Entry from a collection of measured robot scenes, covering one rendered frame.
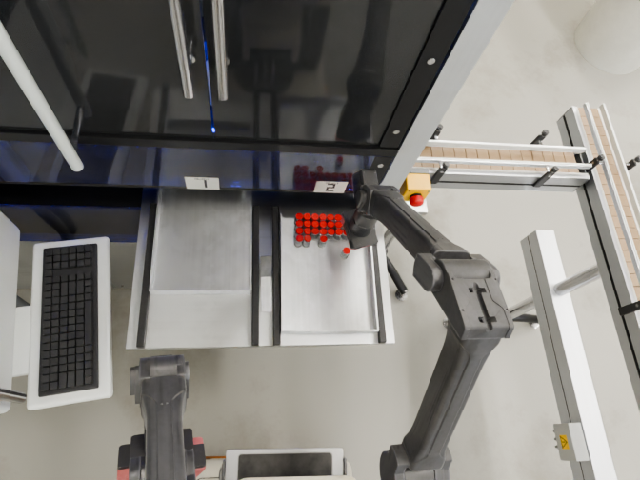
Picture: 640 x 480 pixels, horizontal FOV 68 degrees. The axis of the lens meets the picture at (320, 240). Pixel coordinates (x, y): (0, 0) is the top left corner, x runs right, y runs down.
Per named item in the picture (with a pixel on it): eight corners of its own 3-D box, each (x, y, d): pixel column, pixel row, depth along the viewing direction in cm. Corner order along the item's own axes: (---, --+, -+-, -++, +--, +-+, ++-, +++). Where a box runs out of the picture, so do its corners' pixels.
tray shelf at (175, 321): (145, 184, 140) (143, 181, 138) (376, 190, 151) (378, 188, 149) (127, 350, 122) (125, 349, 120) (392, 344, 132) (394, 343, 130)
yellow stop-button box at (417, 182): (396, 179, 142) (404, 167, 135) (420, 180, 143) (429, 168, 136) (399, 202, 139) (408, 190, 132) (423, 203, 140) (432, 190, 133)
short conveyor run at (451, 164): (379, 190, 153) (393, 164, 139) (374, 149, 159) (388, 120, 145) (573, 196, 163) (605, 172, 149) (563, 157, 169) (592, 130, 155)
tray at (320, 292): (280, 217, 140) (280, 212, 137) (367, 220, 144) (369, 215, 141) (280, 333, 127) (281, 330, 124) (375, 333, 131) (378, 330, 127)
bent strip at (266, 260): (260, 263, 134) (260, 255, 128) (270, 263, 134) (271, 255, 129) (260, 312, 128) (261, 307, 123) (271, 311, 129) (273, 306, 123)
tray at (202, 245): (161, 181, 139) (159, 175, 136) (251, 184, 143) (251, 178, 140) (150, 294, 126) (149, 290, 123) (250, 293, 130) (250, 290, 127)
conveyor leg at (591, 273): (488, 310, 226) (597, 250, 156) (506, 310, 228) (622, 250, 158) (491, 329, 223) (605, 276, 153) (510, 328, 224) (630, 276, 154)
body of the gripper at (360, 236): (364, 210, 124) (370, 196, 117) (376, 245, 120) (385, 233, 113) (340, 214, 122) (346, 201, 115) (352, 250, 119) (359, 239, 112)
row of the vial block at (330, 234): (293, 233, 138) (295, 227, 134) (354, 234, 141) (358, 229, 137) (293, 240, 138) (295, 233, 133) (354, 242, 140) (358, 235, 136)
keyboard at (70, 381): (44, 250, 134) (41, 246, 132) (97, 244, 137) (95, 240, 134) (39, 397, 119) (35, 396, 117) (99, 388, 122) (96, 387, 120)
